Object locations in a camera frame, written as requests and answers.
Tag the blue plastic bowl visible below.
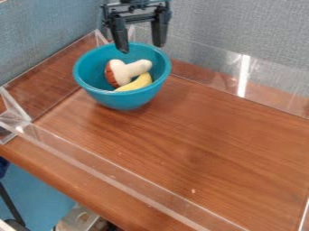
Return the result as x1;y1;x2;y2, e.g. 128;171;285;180
72;42;171;110

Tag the yellow toy banana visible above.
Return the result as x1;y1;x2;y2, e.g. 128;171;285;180
115;72;153;92

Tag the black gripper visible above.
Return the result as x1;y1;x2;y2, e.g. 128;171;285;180
102;0;171;53

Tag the white and brown toy mushroom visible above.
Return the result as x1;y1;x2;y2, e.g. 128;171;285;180
106;60;153;88

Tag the grey metal base below table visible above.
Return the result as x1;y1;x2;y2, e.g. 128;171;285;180
54;205;107;231

